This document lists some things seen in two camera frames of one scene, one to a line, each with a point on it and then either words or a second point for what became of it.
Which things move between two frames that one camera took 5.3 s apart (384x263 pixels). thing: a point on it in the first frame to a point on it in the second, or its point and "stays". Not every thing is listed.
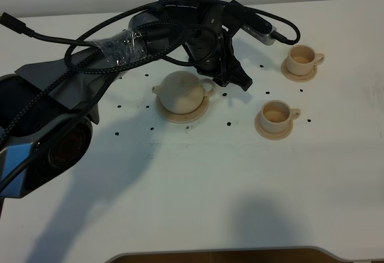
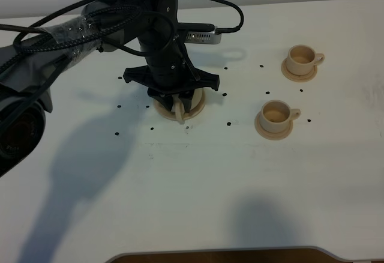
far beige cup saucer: x=297 y=78 stays
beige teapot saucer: x=176 y=117 to x=197 y=102
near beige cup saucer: x=270 y=136 stays
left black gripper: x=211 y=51 to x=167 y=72
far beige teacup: x=302 y=59 stays
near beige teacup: x=276 y=115 stays
